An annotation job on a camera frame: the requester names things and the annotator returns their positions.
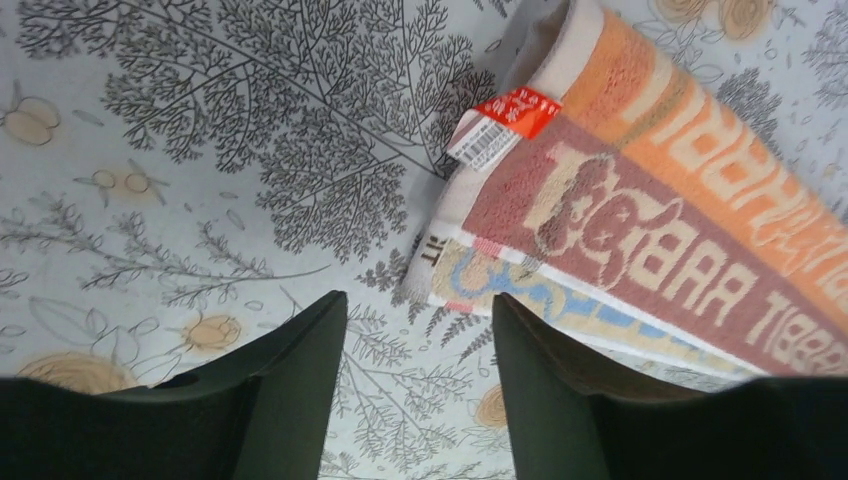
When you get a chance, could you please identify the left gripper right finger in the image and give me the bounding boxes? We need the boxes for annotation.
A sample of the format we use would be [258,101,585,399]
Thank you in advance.
[492,294,847,479]

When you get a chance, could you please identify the orange blue rabbit towel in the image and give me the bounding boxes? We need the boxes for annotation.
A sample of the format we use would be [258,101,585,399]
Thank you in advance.
[403,1,847,379]

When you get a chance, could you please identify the floral table mat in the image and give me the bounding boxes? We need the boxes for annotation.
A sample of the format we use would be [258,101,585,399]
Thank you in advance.
[1,1,847,479]

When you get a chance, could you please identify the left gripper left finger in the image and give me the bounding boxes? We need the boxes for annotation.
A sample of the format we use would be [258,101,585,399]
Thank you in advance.
[1,291,348,479]

